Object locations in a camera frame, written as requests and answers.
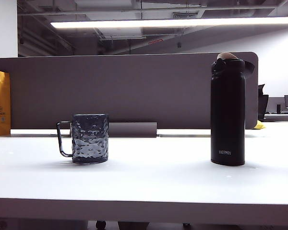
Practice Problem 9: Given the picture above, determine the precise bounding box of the black Thermos flask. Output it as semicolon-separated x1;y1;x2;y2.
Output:
210;52;254;166

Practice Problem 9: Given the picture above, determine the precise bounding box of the gray desk divider panel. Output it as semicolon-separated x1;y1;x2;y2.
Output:
0;51;259;130

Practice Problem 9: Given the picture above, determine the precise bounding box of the dark textured glass mug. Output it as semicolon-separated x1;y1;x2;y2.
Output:
56;114;109;165

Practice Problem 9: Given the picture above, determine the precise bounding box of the long ceiling light strip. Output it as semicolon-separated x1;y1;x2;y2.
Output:
50;16;288;29

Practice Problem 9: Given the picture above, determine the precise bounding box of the ceiling air vent grille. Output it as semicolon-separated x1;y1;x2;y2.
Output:
172;11;198;20

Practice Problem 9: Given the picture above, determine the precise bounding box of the black office chair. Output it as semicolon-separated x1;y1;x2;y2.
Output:
257;83;269;122

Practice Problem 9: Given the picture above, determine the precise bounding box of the yellow paper bag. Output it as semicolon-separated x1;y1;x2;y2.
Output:
0;69;12;137

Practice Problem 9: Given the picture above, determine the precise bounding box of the gray cable cover box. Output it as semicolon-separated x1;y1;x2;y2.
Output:
108;122;158;138

